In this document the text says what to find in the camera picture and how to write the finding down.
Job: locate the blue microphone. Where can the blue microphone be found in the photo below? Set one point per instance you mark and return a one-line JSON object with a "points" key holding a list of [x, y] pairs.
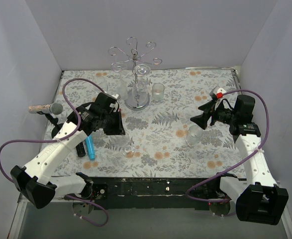
{"points": [[90, 147]]}

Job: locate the ribbed short glass near rack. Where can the ribbed short glass near rack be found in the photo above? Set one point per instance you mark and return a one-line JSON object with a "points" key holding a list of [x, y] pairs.
{"points": [[158, 90]]}

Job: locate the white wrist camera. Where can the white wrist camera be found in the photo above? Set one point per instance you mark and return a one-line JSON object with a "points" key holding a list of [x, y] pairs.
{"points": [[216, 94], [114, 103]]}

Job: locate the clear wine glass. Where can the clear wine glass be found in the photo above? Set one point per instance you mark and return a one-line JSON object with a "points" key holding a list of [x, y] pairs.
{"points": [[141, 72], [127, 148], [101, 82]]}

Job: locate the short glass front right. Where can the short glass front right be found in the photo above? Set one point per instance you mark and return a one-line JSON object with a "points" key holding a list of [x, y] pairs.
{"points": [[194, 135]]}

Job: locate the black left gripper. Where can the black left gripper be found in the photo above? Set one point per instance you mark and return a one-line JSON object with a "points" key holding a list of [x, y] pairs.
{"points": [[119, 122]]}

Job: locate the chrome wine glass rack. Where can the chrome wine glass rack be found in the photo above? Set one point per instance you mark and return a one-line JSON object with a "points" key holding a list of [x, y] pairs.
{"points": [[135, 58]]}

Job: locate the black microphone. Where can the black microphone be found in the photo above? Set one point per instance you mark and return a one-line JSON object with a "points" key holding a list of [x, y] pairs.
{"points": [[80, 149]]}

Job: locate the ribbed stemmed wine glass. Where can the ribbed stemmed wine glass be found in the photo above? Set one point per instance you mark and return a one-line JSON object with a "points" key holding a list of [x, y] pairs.
{"points": [[122, 87]]}

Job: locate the black base frame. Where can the black base frame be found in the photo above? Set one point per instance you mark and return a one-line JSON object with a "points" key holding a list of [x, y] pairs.
{"points": [[117, 193]]}

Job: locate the floral table cloth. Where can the floral table cloth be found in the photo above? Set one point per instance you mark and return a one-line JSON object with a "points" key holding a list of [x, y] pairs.
{"points": [[159, 132]]}

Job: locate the glitter silver microphone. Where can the glitter silver microphone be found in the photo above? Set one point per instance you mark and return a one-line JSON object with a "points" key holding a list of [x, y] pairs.
{"points": [[54, 108]]}

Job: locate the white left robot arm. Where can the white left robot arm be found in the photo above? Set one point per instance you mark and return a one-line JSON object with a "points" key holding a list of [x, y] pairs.
{"points": [[35, 179]]}

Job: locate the clear wine glass back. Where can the clear wine glass back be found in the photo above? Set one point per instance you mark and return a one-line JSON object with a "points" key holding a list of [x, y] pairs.
{"points": [[101, 82]]}

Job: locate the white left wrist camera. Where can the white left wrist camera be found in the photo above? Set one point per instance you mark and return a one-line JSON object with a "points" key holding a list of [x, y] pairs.
{"points": [[114, 103]]}

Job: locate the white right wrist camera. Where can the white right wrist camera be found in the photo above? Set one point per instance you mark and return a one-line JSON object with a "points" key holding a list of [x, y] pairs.
{"points": [[216, 94]]}

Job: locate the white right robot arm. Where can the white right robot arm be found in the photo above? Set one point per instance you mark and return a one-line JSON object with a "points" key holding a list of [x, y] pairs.
{"points": [[261, 200]]}

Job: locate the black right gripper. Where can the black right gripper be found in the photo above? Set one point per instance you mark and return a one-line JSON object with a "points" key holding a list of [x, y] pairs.
{"points": [[212, 115]]}

